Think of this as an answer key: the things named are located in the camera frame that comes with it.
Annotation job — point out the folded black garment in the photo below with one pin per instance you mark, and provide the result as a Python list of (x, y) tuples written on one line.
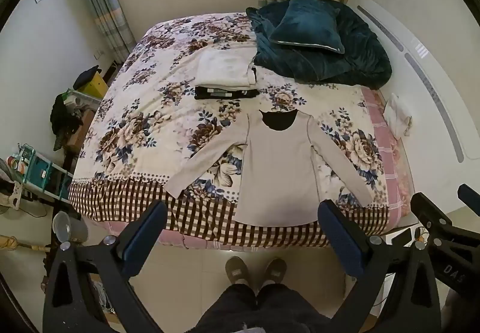
[(225, 93)]

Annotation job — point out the black cloth heap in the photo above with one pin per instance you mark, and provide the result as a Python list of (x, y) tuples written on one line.
[(62, 115)]

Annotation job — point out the person's slipper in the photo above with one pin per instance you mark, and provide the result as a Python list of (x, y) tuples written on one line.
[(274, 270), (236, 269)]

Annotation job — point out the person's dark trousers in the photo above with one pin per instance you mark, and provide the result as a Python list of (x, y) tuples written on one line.
[(262, 310)]

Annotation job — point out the white crumpled cloth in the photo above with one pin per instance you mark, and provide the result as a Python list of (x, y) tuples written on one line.
[(398, 115)]

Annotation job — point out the dark teal pillow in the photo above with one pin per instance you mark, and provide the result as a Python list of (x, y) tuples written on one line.
[(307, 27)]

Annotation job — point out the black hat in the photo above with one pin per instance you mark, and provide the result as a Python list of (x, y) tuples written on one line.
[(85, 76)]

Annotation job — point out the beige long-sleeve shirt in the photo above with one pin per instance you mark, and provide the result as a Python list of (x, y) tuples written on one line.
[(277, 175)]

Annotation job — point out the grey plastic cup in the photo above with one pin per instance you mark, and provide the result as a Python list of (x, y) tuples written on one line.
[(67, 228)]

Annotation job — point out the floral bedsheet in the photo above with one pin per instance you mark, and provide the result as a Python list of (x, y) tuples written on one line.
[(150, 123)]

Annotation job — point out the dark teal plush blanket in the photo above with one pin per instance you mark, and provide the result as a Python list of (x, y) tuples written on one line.
[(337, 63)]

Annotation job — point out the person's right slipper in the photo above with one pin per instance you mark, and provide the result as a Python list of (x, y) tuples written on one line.
[(274, 270)]

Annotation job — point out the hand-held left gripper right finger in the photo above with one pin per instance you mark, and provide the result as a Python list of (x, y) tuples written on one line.
[(339, 239)]

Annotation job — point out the bamboo stick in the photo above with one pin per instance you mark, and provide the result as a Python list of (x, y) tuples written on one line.
[(22, 244)]

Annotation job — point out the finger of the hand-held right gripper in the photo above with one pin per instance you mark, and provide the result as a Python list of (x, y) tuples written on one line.
[(431, 213), (470, 196)]

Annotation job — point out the teal storage rack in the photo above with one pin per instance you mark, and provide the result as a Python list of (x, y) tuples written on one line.
[(45, 172)]

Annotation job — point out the folded white cloth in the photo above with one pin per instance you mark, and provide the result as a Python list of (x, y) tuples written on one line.
[(225, 69)]

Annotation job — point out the yellow box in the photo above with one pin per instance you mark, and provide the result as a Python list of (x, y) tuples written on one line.
[(95, 85)]

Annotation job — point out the white padded headboard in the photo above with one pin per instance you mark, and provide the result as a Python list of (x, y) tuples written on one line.
[(431, 55)]

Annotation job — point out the person's left slipper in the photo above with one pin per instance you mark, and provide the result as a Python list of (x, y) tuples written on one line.
[(236, 269)]

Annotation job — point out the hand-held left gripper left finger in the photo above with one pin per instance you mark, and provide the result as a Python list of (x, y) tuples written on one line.
[(144, 239)]

